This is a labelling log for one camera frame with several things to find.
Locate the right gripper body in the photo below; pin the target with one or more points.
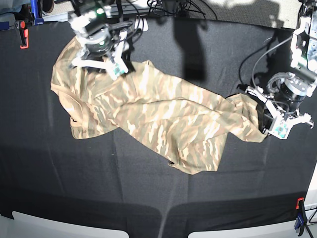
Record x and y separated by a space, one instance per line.
102 44

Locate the black table cloth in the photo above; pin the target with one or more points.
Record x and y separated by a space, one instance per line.
112 181

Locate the white tape patch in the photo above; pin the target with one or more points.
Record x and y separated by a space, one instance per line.
141 24

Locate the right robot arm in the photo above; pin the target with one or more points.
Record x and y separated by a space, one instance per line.
90 16

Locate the camouflage t-shirt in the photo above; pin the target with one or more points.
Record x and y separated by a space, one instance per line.
185 123

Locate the orange blue clamp near right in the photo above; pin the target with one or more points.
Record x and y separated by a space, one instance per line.
301 218

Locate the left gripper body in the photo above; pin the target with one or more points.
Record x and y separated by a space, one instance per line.
277 125

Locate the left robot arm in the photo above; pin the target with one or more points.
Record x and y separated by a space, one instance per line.
285 91

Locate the blue clamp top left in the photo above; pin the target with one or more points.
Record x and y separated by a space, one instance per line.
36 11

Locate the orange clamp far left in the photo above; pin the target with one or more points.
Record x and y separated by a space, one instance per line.
21 26

